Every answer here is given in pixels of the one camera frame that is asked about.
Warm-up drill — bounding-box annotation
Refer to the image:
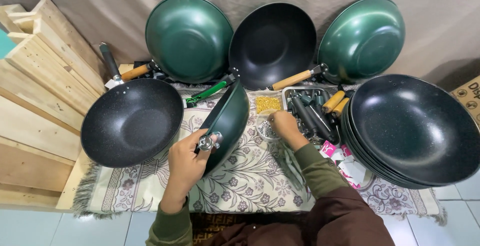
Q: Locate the person's left hand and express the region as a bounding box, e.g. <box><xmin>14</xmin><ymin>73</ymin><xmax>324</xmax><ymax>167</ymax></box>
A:
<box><xmin>164</xmin><ymin>128</ymin><xmax>219</xmax><ymax>202</ymax></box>

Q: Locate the person's right hand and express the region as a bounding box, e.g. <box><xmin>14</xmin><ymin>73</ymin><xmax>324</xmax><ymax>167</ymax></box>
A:
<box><xmin>268</xmin><ymin>110</ymin><xmax>309</xmax><ymax>152</ymax></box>

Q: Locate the green wok without handle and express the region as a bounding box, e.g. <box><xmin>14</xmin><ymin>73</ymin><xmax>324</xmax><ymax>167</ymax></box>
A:
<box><xmin>194</xmin><ymin>80</ymin><xmax>251</xmax><ymax>177</ymax></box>

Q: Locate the silver metal handle bracket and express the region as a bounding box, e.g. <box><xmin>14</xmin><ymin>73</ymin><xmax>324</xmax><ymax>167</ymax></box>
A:
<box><xmin>197</xmin><ymin>131</ymin><xmax>224</xmax><ymax>152</ymax></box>

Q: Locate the clear tub of silver nuts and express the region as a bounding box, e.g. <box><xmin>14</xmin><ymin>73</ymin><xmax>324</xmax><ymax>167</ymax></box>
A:
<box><xmin>256</xmin><ymin>113</ymin><xmax>283</xmax><ymax>144</ymax></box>

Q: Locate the clear tub of golden screws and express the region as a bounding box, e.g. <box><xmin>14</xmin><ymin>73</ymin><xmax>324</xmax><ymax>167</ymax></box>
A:
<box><xmin>254</xmin><ymin>93</ymin><xmax>283</xmax><ymax>115</ymax></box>

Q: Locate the metal tray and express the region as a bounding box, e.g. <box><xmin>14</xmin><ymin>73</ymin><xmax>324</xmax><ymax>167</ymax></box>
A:
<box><xmin>281</xmin><ymin>86</ymin><xmax>342</xmax><ymax>146</ymax></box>

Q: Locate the floral fringed mat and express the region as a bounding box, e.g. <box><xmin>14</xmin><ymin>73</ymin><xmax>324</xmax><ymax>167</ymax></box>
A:
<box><xmin>72</xmin><ymin>83</ymin><xmax>448</xmax><ymax>227</ymax></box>

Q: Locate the pile of pink white labels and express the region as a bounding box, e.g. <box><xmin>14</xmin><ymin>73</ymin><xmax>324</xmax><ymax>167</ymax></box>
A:
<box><xmin>320</xmin><ymin>140</ymin><xmax>371</xmax><ymax>190</ymax></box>

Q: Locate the person's brown garment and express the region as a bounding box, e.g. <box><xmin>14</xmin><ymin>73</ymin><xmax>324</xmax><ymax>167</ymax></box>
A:
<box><xmin>202</xmin><ymin>185</ymin><xmax>395</xmax><ymax>246</ymax></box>

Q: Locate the stack of black speckled woks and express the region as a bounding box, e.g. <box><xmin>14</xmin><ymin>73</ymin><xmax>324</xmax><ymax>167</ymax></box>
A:
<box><xmin>340</xmin><ymin>74</ymin><xmax>480</xmax><ymax>190</ymax></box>

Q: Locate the white paper tag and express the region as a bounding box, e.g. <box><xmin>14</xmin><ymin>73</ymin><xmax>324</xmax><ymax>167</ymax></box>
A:
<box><xmin>104</xmin><ymin>75</ymin><xmax>124</xmax><ymax>90</ymax></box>

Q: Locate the cardboard box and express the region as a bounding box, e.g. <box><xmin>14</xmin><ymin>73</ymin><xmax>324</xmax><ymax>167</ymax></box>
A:
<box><xmin>449</xmin><ymin>75</ymin><xmax>480</xmax><ymax>127</ymax></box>

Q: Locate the beige backdrop cloth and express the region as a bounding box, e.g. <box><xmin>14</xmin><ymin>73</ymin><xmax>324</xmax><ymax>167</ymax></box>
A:
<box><xmin>0</xmin><ymin>0</ymin><xmax>480</xmax><ymax>92</ymax></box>

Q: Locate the stack of wooden boards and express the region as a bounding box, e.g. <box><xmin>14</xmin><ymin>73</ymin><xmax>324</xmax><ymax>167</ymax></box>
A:
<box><xmin>0</xmin><ymin>0</ymin><xmax>109</xmax><ymax>210</ymax></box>

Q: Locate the pile of dark pan handles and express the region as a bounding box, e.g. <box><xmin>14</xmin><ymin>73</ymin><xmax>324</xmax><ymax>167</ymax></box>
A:
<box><xmin>286</xmin><ymin>89</ymin><xmax>339</xmax><ymax>144</ymax></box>

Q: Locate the wooden pan handle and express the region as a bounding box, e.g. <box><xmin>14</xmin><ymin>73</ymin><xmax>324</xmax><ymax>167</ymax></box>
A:
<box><xmin>331</xmin><ymin>97</ymin><xmax>350</xmax><ymax>119</ymax></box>
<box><xmin>322</xmin><ymin>90</ymin><xmax>346</xmax><ymax>114</ymax></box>

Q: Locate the black wok with green handle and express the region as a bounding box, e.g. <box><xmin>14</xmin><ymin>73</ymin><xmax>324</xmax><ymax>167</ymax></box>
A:
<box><xmin>185</xmin><ymin>2</ymin><xmax>318</xmax><ymax>106</ymax></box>

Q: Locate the green wok with wooden handle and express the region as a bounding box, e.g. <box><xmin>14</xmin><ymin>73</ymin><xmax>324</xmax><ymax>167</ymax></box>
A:
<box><xmin>271</xmin><ymin>0</ymin><xmax>406</xmax><ymax>91</ymax></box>
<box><xmin>120</xmin><ymin>0</ymin><xmax>235</xmax><ymax>85</ymax></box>

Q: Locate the black speckled wok, black handle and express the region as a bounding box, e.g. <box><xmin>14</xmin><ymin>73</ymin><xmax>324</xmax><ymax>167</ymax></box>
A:
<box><xmin>80</xmin><ymin>42</ymin><xmax>185</xmax><ymax>169</ymax></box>

